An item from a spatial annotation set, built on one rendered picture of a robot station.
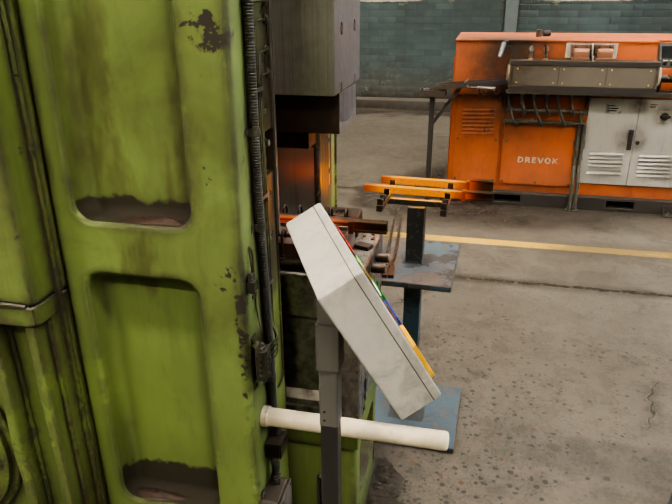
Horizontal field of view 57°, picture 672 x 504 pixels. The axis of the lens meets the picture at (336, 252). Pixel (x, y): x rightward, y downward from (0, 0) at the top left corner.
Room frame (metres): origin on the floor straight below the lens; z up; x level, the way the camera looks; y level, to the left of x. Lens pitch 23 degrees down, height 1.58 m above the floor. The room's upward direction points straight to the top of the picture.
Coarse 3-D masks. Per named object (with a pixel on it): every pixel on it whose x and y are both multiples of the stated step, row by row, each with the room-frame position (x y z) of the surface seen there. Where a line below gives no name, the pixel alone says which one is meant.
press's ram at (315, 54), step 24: (288, 0) 1.44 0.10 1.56; (312, 0) 1.43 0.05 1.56; (336, 0) 1.44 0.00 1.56; (288, 24) 1.44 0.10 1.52; (312, 24) 1.43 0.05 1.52; (336, 24) 1.44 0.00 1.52; (288, 48) 1.44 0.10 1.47; (312, 48) 1.43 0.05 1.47; (336, 48) 1.44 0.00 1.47; (288, 72) 1.44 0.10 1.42; (312, 72) 1.43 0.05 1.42; (336, 72) 1.43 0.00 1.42
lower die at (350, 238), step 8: (336, 216) 1.67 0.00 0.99; (280, 224) 1.60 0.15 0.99; (288, 232) 1.55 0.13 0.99; (344, 232) 1.55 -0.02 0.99; (280, 240) 1.52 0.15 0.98; (288, 240) 1.52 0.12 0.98; (352, 240) 1.62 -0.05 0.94; (280, 248) 1.50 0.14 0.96; (288, 248) 1.49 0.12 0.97; (280, 256) 1.50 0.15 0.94; (288, 256) 1.50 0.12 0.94; (296, 256) 1.49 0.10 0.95
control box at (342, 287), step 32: (288, 224) 1.14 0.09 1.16; (320, 224) 1.06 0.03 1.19; (320, 256) 0.94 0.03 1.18; (352, 256) 0.89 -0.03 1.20; (320, 288) 0.85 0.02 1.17; (352, 288) 0.83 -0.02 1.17; (352, 320) 0.83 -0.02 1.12; (384, 320) 0.84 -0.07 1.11; (384, 352) 0.84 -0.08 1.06; (384, 384) 0.84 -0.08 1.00; (416, 384) 0.85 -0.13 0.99
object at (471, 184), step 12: (384, 180) 2.22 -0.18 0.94; (396, 180) 2.21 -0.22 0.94; (408, 180) 2.20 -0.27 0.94; (420, 180) 2.18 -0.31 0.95; (432, 180) 2.17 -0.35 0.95; (444, 180) 2.17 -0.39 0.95; (456, 180) 2.17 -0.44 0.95; (468, 180) 2.15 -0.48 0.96; (480, 180) 2.13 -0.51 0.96; (492, 180) 2.13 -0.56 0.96
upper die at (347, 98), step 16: (288, 96) 1.49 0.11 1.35; (304, 96) 1.48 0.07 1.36; (320, 96) 1.47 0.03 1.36; (336, 96) 1.47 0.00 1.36; (352, 96) 1.61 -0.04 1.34; (288, 112) 1.49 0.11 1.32; (304, 112) 1.48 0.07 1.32; (320, 112) 1.47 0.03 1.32; (336, 112) 1.47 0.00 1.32; (352, 112) 1.61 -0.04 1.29; (288, 128) 1.49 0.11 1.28; (304, 128) 1.48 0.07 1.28; (320, 128) 1.47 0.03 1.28; (336, 128) 1.47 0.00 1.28
